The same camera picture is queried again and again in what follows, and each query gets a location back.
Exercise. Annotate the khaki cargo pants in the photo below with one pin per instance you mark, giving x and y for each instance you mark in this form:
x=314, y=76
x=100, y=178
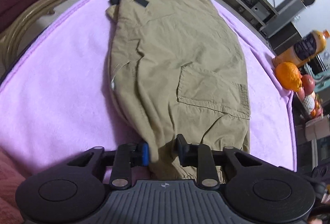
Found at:
x=176, y=67

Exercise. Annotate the large orange fruit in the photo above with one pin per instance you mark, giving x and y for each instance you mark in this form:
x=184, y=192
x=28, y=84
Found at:
x=289, y=76

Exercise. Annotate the white netted fruit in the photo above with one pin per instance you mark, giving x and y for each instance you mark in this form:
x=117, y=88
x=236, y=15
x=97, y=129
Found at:
x=308, y=104

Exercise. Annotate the red apple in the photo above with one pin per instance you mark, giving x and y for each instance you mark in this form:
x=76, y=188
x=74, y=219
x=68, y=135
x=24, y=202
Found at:
x=308, y=84

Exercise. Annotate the purple fleece blanket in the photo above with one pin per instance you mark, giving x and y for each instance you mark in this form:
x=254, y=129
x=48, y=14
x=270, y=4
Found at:
x=55, y=101

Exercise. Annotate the orange juice bottle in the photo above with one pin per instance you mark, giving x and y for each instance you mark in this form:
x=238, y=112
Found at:
x=304, y=50

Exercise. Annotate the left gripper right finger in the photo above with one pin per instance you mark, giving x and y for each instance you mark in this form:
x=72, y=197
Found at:
x=187, y=153

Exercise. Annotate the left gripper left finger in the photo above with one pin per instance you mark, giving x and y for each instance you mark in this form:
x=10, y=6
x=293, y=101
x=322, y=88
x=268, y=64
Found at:
x=139, y=155

